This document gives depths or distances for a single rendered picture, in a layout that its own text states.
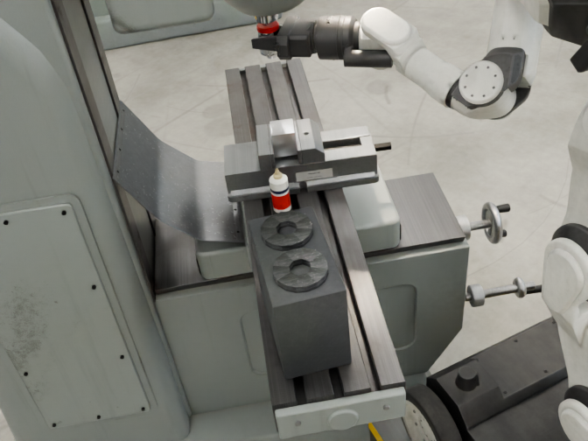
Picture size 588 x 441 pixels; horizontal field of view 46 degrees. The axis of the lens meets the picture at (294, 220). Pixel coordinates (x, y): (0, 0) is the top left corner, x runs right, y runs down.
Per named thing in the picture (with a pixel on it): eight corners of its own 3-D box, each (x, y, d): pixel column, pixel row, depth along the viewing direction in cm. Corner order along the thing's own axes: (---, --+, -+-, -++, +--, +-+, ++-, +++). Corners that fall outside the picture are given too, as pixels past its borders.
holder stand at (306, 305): (320, 277, 136) (311, 199, 123) (353, 363, 119) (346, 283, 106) (261, 291, 135) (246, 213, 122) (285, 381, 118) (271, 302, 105)
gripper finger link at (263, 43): (251, 35, 142) (280, 35, 140) (254, 49, 144) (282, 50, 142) (248, 38, 140) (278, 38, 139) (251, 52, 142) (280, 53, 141)
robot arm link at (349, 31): (339, 5, 138) (396, 4, 135) (346, 41, 147) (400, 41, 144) (331, 50, 133) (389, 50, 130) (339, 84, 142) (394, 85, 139)
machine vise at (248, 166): (368, 145, 168) (367, 107, 161) (380, 182, 157) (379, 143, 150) (227, 164, 168) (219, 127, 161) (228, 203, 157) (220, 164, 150)
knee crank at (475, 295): (538, 283, 189) (541, 267, 185) (547, 298, 184) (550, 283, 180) (460, 297, 188) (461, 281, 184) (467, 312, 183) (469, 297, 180)
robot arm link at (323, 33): (288, 3, 144) (344, 3, 141) (293, 45, 151) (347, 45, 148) (273, 31, 135) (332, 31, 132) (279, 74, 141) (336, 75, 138)
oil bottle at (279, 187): (290, 200, 155) (284, 161, 148) (292, 212, 152) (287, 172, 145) (272, 204, 155) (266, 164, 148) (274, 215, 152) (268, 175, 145)
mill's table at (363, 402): (302, 77, 213) (299, 54, 208) (410, 418, 119) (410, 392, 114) (228, 89, 212) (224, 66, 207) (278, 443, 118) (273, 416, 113)
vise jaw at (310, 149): (318, 130, 163) (318, 116, 160) (325, 161, 153) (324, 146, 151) (293, 134, 163) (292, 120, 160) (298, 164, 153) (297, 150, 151)
